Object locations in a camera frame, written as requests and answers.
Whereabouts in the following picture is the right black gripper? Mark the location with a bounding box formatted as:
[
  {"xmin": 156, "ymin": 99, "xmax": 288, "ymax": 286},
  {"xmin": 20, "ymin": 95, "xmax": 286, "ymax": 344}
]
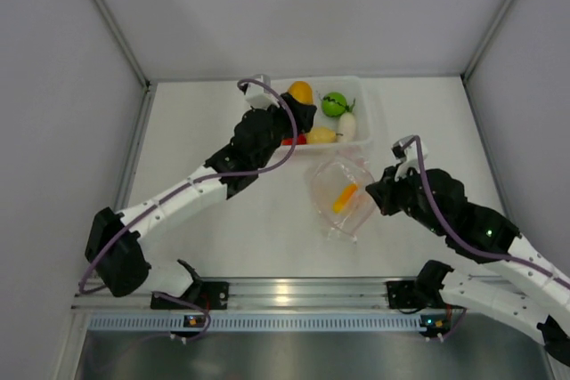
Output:
[{"xmin": 367, "ymin": 161, "xmax": 447, "ymax": 237}]

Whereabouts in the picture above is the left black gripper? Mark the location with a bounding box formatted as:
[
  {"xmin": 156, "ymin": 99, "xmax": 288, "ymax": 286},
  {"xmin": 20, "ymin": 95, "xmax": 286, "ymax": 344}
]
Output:
[{"xmin": 254, "ymin": 93, "xmax": 316, "ymax": 169}]

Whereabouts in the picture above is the red fake apple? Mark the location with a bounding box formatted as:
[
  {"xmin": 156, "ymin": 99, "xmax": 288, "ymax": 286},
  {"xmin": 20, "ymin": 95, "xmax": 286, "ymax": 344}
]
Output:
[{"xmin": 281, "ymin": 134, "xmax": 307, "ymax": 146}]

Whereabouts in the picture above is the pale yellow fake pear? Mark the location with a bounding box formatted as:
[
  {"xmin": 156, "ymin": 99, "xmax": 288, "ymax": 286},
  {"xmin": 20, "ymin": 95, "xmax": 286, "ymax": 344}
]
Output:
[{"xmin": 305, "ymin": 126, "xmax": 342, "ymax": 144}]

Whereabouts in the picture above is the orange fake fruit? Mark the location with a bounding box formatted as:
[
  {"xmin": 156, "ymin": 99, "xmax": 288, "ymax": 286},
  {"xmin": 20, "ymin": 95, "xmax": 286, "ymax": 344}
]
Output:
[{"xmin": 288, "ymin": 81, "xmax": 314, "ymax": 105}]

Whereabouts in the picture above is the yellow fake banana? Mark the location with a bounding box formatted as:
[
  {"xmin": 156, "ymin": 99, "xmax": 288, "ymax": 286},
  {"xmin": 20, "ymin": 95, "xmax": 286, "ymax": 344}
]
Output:
[{"xmin": 332, "ymin": 183, "xmax": 359, "ymax": 214}]

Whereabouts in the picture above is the clear zip top bag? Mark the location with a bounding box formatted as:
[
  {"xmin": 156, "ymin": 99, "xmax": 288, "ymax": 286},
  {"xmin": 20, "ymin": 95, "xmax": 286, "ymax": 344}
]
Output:
[{"xmin": 305, "ymin": 152, "xmax": 375, "ymax": 243}]

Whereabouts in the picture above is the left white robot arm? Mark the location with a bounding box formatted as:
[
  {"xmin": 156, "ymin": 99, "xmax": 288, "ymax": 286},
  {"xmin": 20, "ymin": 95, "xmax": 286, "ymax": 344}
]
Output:
[{"xmin": 85, "ymin": 93, "xmax": 317, "ymax": 309}]

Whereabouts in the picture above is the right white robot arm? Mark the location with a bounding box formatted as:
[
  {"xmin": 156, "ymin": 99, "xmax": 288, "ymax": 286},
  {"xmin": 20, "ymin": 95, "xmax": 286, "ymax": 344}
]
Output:
[{"xmin": 366, "ymin": 166, "xmax": 569, "ymax": 365}]

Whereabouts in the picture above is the clear plastic perforated bin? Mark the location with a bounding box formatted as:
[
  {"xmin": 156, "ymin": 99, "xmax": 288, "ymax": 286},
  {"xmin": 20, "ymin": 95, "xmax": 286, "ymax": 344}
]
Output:
[{"xmin": 272, "ymin": 76, "xmax": 376, "ymax": 154}]

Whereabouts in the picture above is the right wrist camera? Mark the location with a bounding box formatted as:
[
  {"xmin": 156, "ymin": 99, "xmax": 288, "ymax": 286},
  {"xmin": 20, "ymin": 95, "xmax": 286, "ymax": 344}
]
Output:
[{"xmin": 392, "ymin": 135, "xmax": 429, "ymax": 179}]

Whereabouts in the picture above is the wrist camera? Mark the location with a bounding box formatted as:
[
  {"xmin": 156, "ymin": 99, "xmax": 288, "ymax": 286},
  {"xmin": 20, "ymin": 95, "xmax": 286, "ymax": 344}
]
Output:
[
  {"xmin": 238, "ymin": 74, "xmax": 279, "ymax": 109},
  {"xmin": 392, "ymin": 135, "xmax": 429, "ymax": 179}
]

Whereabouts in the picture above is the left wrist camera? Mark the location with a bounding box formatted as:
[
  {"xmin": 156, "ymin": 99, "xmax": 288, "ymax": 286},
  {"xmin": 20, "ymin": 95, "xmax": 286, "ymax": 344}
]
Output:
[{"xmin": 238, "ymin": 74, "xmax": 279, "ymax": 109}]

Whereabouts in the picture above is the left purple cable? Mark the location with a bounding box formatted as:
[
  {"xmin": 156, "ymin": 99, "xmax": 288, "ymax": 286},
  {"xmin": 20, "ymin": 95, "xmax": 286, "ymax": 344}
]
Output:
[{"xmin": 78, "ymin": 78, "xmax": 298, "ymax": 295}]

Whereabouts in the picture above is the purple cable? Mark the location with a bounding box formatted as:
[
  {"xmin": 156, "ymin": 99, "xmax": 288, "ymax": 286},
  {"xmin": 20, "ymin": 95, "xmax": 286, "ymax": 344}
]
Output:
[
  {"xmin": 78, "ymin": 78, "xmax": 298, "ymax": 295},
  {"xmin": 400, "ymin": 134, "xmax": 570, "ymax": 290}
]

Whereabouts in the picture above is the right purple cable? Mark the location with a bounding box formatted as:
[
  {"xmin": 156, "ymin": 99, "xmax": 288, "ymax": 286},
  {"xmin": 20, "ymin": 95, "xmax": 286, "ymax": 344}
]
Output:
[{"xmin": 400, "ymin": 134, "xmax": 570, "ymax": 290}]

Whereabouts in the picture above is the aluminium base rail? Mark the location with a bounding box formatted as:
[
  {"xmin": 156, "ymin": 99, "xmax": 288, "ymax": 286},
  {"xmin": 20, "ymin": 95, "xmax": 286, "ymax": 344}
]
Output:
[{"xmin": 70, "ymin": 276, "xmax": 522, "ymax": 311}]

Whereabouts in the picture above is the white slotted cable duct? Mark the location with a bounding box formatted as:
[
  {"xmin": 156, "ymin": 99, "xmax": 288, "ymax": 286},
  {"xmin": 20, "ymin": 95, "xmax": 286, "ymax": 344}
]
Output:
[{"xmin": 87, "ymin": 312, "xmax": 443, "ymax": 333}]

